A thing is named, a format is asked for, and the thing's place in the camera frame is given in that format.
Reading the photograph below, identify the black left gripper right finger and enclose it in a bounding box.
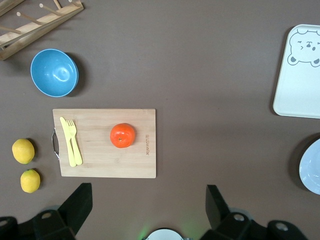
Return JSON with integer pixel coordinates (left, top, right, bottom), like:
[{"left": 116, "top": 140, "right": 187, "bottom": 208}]
[{"left": 199, "top": 184, "right": 266, "bottom": 240}]

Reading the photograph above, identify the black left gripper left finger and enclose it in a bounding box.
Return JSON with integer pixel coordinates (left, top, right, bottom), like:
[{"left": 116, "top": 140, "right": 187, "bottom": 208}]
[{"left": 32, "top": 182, "right": 94, "bottom": 240}]

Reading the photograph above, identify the orange mandarin fruit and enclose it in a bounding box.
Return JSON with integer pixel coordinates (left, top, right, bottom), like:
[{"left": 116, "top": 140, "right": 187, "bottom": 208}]
[{"left": 109, "top": 122, "right": 136, "bottom": 149}]

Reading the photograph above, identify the pale lilac round plate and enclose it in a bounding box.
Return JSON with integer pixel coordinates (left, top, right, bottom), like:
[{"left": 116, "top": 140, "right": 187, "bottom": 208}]
[{"left": 299, "top": 138, "right": 320, "bottom": 195}]

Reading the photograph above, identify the small yellow lemon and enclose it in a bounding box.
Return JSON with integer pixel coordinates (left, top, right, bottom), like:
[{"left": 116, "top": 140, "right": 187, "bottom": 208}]
[{"left": 20, "top": 169, "right": 41, "bottom": 194}]

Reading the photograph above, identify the wooden cutting board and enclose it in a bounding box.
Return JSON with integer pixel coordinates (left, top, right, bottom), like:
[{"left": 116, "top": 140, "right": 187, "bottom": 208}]
[{"left": 51, "top": 108, "right": 157, "bottom": 179}]

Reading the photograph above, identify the yellow plastic fork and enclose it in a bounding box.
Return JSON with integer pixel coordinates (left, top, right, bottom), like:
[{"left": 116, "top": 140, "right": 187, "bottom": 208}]
[{"left": 65, "top": 119, "right": 84, "bottom": 166}]

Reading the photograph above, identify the yellow plastic knife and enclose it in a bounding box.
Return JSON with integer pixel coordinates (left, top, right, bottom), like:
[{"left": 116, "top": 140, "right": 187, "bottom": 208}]
[{"left": 59, "top": 116, "right": 77, "bottom": 168}]

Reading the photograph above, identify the large yellow lemon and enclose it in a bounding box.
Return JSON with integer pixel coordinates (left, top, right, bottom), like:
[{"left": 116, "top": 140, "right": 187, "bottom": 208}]
[{"left": 11, "top": 138, "right": 36, "bottom": 165}]

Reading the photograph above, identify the blue bowl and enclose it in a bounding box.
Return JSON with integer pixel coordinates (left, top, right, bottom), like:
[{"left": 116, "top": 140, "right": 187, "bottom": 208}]
[{"left": 30, "top": 48, "right": 80, "bottom": 98}]

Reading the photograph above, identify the cream tray with bear print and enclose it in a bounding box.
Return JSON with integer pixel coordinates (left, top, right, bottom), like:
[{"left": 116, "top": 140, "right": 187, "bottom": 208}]
[{"left": 272, "top": 24, "right": 320, "bottom": 119}]

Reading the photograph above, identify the wooden peg drying rack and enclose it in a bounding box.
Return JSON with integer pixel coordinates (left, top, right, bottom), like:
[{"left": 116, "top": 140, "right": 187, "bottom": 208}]
[{"left": 0, "top": 0, "right": 85, "bottom": 61}]

